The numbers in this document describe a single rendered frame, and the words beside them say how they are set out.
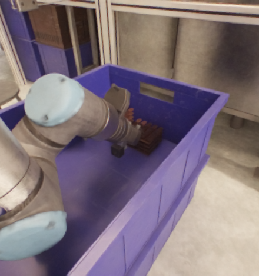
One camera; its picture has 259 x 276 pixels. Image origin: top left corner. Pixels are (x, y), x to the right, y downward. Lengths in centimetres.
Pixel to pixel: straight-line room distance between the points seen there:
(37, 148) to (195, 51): 90
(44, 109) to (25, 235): 18
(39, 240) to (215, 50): 99
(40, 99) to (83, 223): 30
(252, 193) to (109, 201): 59
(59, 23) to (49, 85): 97
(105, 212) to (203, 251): 36
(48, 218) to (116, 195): 30
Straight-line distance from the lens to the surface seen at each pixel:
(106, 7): 94
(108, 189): 58
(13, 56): 175
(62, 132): 37
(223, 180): 95
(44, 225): 29
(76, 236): 52
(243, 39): 105
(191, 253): 75
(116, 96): 49
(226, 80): 111
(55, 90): 36
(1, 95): 110
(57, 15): 132
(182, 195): 58
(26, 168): 27
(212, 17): 73
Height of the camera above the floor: 68
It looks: 39 degrees down
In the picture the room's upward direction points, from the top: 1 degrees counter-clockwise
